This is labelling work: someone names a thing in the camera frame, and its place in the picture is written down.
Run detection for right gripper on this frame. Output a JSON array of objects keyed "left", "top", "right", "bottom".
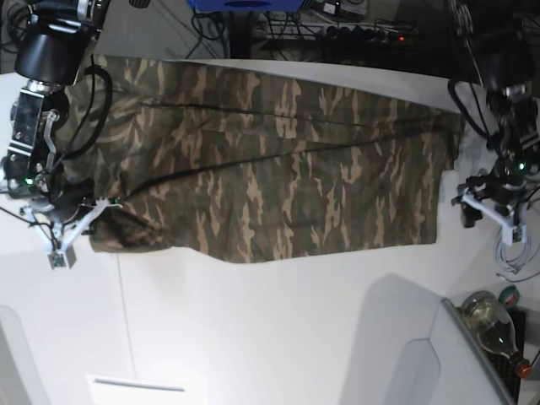
[{"left": 46, "top": 185, "right": 94, "bottom": 224}]

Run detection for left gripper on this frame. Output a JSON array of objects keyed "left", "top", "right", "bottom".
[{"left": 462, "top": 180, "right": 526, "bottom": 228}]

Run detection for camouflage t-shirt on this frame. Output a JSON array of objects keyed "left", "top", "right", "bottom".
[{"left": 66, "top": 56, "right": 464, "bottom": 263}]

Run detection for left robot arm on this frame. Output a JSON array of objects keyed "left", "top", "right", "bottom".
[{"left": 445, "top": 1, "right": 539, "bottom": 228}]

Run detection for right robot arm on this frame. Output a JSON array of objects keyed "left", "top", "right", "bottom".
[{"left": 1, "top": 1, "right": 111, "bottom": 224}]

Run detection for green tape roll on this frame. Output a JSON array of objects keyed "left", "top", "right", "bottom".
[{"left": 499, "top": 284, "right": 521, "bottom": 309}]

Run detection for clear plastic bottle red cap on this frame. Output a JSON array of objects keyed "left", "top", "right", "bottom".
[{"left": 461, "top": 291, "right": 532, "bottom": 379}]

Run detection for black power strip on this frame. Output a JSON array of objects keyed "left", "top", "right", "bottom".
[{"left": 321, "top": 24, "right": 419, "bottom": 44}]

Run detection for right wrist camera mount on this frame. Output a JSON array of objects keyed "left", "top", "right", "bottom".
[{"left": 20, "top": 197, "right": 122, "bottom": 270}]

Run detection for white coiled cable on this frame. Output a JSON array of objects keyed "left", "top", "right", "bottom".
[{"left": 493, "top": 227, "right": 540, "bottom": 283}]

